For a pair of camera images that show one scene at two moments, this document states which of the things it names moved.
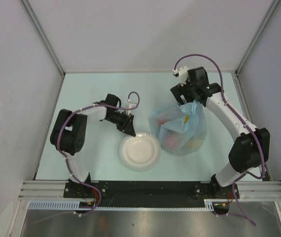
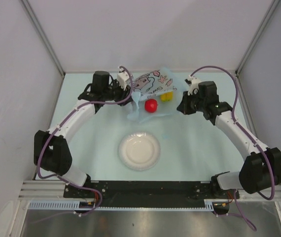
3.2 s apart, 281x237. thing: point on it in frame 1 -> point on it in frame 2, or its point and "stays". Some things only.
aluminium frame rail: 54,190 stays
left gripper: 129,129 -> 123,94
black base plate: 139,194 stays
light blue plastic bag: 180,129 -> 150,85
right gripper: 178,90 -> 183,106
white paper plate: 141,152 stays
